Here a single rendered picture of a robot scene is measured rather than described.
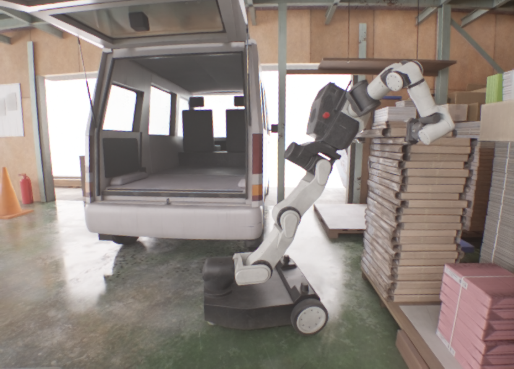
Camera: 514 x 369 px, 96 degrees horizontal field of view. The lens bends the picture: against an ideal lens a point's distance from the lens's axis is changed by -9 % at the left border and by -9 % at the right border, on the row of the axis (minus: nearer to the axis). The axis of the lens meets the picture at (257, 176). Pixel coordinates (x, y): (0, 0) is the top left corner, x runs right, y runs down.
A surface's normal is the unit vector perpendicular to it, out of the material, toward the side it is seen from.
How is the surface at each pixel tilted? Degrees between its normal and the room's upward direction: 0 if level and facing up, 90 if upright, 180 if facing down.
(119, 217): 87
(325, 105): 87
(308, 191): 106
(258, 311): 90
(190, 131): 93
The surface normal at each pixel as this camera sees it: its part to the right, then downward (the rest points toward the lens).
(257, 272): 0.18, 0.14
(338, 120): -0.02, 0.25
